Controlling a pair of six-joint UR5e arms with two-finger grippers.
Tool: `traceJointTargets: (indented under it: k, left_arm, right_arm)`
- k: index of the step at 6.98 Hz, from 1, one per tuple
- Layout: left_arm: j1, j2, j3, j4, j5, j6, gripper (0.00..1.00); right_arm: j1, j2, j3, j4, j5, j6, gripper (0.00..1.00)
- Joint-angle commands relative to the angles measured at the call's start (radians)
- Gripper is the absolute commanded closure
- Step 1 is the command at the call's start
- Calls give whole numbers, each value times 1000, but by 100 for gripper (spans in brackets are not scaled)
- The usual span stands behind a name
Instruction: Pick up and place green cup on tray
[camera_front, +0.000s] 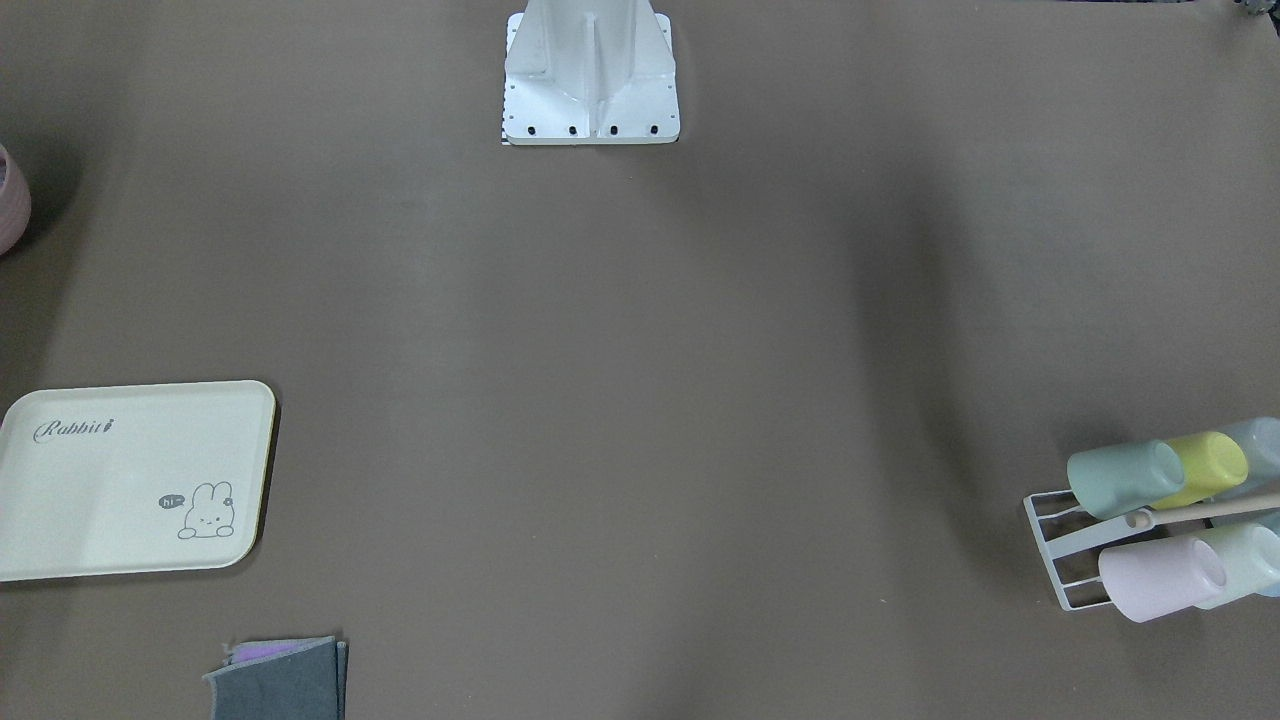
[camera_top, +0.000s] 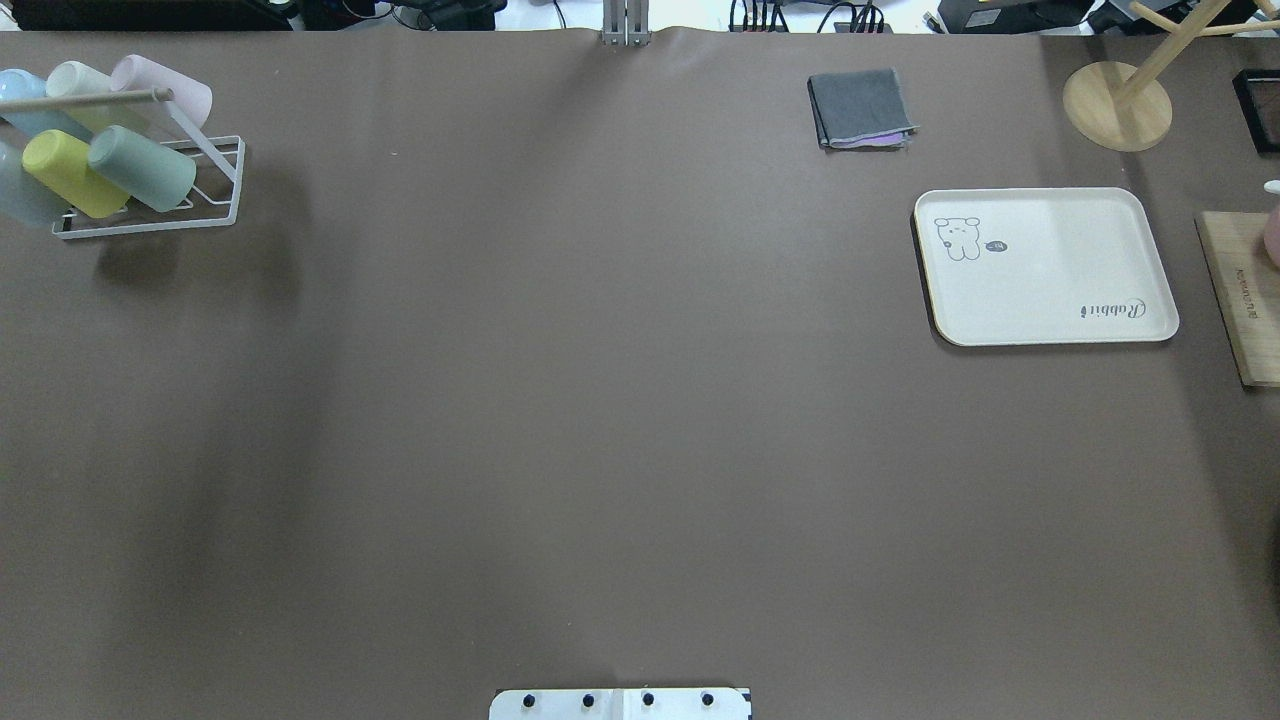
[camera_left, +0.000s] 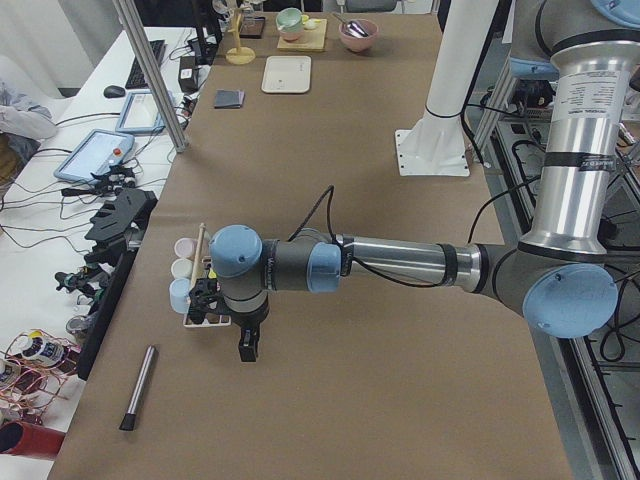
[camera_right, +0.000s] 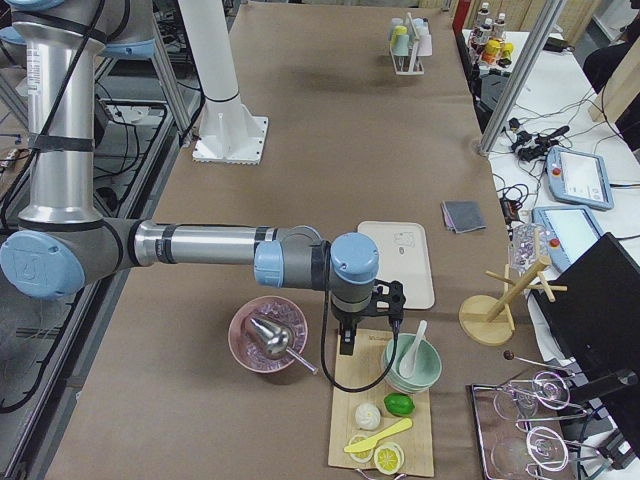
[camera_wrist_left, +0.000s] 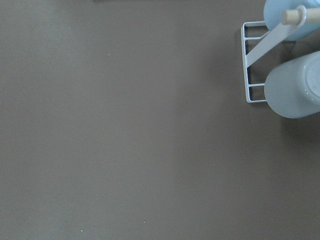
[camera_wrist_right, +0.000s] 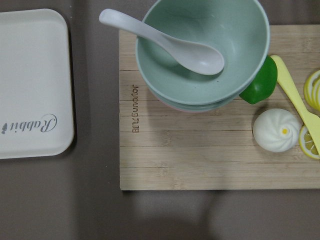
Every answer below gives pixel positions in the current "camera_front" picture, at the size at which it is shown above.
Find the pale mint cup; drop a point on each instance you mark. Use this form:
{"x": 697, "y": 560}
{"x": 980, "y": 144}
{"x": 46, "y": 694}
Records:
{"x": 1239, "y": 548}

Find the pink ribbed bowl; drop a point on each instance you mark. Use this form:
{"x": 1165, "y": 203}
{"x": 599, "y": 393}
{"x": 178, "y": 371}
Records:
{"x": 16, "y": 203}

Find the green cup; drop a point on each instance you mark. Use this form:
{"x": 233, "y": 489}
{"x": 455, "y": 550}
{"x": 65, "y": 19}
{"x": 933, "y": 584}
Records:
{"x": 1112, "y": 480}

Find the grey-blue cup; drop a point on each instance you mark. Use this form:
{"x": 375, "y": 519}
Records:
{"x": 1259, "y": 440}

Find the light blue cup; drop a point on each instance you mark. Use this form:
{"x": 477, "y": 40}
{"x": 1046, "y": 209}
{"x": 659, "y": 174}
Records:
{"x": 1270, "y": 554}

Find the white wire cup rack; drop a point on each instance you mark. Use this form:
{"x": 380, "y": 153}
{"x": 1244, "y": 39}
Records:
{"x": 1069, "y": 540}

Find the pink cup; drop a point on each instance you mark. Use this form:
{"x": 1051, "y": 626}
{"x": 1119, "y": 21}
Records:
{"x": 1150, "y": 579}

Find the folded grey cloth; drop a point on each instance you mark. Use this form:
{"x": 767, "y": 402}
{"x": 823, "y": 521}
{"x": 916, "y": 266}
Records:
{"x": 294, "y": 678}

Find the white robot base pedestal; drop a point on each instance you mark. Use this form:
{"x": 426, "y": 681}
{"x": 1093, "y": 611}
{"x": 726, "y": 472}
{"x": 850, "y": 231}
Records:
{"x": 582, "y": 73}

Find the yellow cup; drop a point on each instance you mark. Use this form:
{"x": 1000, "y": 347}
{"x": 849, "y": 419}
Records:
{"x": 1212, "y": 463}

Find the cream rabbit tray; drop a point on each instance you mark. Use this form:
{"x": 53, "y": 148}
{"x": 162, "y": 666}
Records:
{"x": 132, "y": 479}

